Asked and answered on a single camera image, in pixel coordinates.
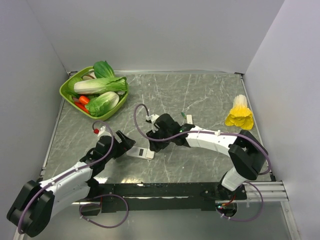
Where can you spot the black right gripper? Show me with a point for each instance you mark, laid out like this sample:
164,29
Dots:
156,146

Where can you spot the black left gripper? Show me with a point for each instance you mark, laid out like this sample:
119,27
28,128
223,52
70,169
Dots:
126,144

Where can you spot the white red remote control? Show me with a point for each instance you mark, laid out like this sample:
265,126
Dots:
140,153

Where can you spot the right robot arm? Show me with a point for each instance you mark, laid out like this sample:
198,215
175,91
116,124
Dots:
246,153

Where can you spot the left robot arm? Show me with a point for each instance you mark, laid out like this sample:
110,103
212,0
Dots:
38,202

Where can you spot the white rectangular stick device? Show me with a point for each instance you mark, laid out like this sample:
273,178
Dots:
189,119

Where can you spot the small green cabbage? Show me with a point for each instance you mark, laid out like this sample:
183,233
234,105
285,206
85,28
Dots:
102,104

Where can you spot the long orange carrot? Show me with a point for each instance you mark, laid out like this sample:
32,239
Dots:
82,107

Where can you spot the short orange carrot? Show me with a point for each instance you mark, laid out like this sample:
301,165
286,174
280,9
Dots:
84,100

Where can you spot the large napa cabbage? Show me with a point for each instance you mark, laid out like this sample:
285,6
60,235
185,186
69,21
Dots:
101,85

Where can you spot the yellow cabbage toy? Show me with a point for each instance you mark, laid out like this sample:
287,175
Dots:
240,115

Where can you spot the green plastic basket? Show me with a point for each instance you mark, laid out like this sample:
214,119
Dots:
64,92

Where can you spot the bok choy leaf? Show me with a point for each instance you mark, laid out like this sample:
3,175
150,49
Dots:
103,70

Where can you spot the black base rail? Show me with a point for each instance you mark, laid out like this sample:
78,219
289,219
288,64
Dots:
114,197

